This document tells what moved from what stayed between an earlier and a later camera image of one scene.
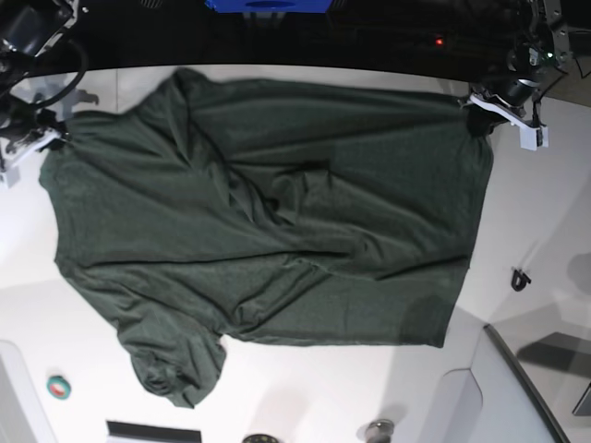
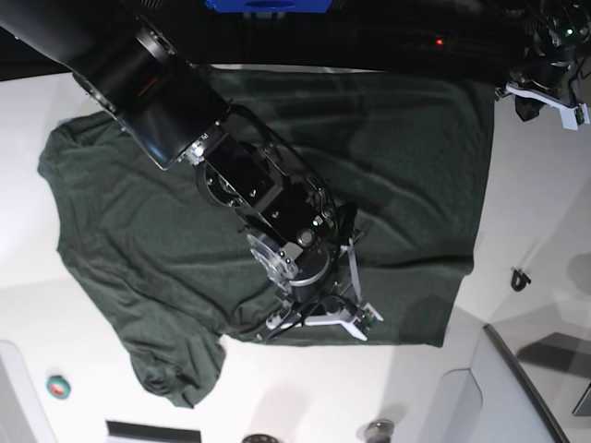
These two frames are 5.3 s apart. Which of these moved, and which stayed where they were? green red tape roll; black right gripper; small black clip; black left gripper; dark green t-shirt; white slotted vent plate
Moved: black left gripper; black right gripper
Stayed: dark green t-shirt; white slotted vent plate; small black clip; green red tape roll
